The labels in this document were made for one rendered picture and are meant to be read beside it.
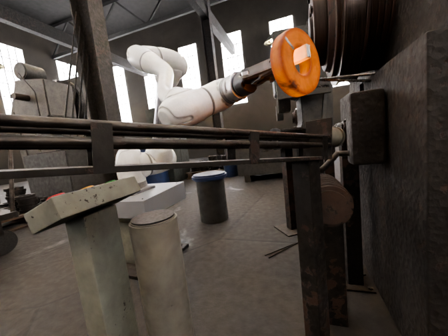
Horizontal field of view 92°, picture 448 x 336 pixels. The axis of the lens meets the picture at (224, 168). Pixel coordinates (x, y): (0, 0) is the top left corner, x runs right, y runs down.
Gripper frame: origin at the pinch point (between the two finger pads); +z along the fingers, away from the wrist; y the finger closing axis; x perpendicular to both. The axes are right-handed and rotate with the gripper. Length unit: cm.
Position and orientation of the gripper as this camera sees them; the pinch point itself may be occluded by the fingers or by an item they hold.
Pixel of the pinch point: (295, 57)
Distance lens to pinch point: 61.5
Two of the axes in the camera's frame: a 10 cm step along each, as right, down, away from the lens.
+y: -8.0, 1.6, -5.8
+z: 5.9, -0.2, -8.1
